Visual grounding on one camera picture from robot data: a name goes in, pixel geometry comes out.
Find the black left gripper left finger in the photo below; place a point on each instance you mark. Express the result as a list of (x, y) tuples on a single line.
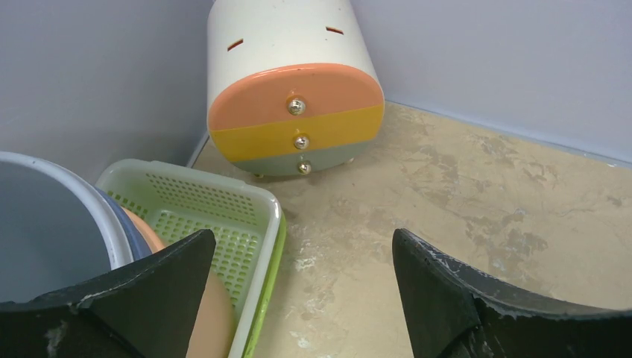
[(144, 309)]

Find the pale green perforated basket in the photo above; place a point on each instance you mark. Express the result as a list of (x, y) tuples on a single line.
[(247, 222)]

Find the orange plastic bucket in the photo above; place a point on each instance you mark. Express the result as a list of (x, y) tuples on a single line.
[(215, 324)]

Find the large grey plastic bucket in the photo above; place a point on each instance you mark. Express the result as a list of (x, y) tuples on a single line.
[(57, 230)]

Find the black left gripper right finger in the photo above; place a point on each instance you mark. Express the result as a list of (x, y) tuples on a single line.
[(452, 309)]

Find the blue plastic bucket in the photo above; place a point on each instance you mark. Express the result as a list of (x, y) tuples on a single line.
[(138, 246)]

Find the cream cabinet with coloured drawers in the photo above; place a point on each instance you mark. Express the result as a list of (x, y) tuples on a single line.
[(291, 88)]

